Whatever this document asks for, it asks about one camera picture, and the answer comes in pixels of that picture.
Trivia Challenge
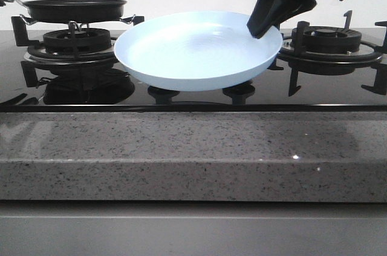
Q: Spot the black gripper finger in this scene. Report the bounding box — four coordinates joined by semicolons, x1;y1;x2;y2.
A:
272;0;317;26

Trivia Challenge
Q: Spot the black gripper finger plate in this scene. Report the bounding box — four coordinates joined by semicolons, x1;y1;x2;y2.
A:
247;0;290;38

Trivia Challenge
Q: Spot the black frying pan green handle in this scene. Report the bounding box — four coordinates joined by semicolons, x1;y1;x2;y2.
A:
5;0;127;24

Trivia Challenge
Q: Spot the light blue plate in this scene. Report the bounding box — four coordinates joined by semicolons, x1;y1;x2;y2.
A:
114;11;282;91

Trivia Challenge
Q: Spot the right black gas burner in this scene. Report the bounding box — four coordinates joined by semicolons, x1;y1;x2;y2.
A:
278;25;383;75

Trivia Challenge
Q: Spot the black gas burner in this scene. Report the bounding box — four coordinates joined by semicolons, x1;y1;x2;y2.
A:
278;25;383;75
24;28;117;69

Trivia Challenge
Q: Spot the right black pan support grate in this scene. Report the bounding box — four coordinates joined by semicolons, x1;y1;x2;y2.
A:
278;10;386;96

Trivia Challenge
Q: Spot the black pan support grate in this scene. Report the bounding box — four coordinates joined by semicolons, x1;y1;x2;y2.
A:
278;10;386;96
11;15;134;93

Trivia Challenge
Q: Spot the left black pan support grate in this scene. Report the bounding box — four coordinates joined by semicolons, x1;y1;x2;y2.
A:
11;15;134;93

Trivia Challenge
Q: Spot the black glass gas cooktop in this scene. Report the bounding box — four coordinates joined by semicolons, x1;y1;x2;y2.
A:
1;31;386;113

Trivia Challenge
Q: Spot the left black gas burner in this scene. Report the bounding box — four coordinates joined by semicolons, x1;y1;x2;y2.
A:
24;28;117;69

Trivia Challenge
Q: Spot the grey cabinet drawer front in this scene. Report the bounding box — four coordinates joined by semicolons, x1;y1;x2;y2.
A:
1;201;386;255

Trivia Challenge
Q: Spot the wire pan reducer ring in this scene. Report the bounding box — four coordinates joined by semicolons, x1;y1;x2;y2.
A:
19;13;137;34

